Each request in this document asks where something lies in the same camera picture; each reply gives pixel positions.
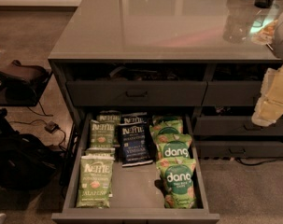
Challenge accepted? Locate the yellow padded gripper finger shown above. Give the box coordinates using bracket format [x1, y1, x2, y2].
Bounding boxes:
[251, 98, 283, 127]

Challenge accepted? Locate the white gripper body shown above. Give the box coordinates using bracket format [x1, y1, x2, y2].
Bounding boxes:
[261, 64, 283, 105]

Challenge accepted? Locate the blue kettle chip bag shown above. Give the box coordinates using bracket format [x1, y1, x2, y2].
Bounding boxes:
[119, 122, 153, 167]
[121, 112, 148, 124]

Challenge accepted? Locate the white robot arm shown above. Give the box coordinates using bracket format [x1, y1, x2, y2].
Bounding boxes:
[251, 12, 283, 127]

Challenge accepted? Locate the grey top right drawer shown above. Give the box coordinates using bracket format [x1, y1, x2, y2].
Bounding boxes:
[203, 81, 262, 106]

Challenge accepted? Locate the grey middle right drawer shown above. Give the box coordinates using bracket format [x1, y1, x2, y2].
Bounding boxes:
[193, 116, 283, 136]

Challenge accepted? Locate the grey bottom right drawer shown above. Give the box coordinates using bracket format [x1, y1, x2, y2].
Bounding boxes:
[195, 141, 283, 158]

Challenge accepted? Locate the green dang chip bag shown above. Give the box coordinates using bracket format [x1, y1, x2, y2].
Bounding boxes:
[157, 157, 196, 209]
[152, 115, 182, 125]
[154, 133, 192, 160]
[149, 119, 183, 137]

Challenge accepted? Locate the grey counter cabinet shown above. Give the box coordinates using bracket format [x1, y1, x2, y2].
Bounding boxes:
[50, 0, 283, 224]

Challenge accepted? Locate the rear green Dang chip bag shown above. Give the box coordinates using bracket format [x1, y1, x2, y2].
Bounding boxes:
[152, 115, 182, 125]

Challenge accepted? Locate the front green Dang chip bag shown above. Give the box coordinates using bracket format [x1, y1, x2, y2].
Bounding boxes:
[157, 157, 196, 209]

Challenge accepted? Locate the open grey middle drawer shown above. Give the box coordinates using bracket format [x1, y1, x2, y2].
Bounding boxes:
[52, 122, 219, 224]

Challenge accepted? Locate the rear green Kettle chip bag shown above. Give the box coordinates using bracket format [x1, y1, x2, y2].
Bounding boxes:
[96, 110, 121, 147]

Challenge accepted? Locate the middle green Kettle chip bag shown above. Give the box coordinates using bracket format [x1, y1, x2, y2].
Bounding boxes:
[90, 119, 115, 147]

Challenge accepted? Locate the front green Kettle chip bag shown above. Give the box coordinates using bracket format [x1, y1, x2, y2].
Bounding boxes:
[77, 155, 114, 208]

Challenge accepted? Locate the hidden green Kettle chip bag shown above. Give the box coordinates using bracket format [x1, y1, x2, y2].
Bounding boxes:
[85, 147, 115, 158]

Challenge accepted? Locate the grey top left drawer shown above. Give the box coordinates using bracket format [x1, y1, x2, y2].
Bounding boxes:
[65, 80, 207, 106]

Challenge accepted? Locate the black white marker tag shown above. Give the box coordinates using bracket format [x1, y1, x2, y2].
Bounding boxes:
[251, 20, 277, 45]

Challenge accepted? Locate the black power adapter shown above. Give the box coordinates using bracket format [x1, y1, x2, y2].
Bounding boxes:
[44, 121, 59, 133]

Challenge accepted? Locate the black backpack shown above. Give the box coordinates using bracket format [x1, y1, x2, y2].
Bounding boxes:
[0, 109, 60, 190]

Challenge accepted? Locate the black floor cable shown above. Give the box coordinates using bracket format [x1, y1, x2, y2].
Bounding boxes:
[233, 157, 283, 167]

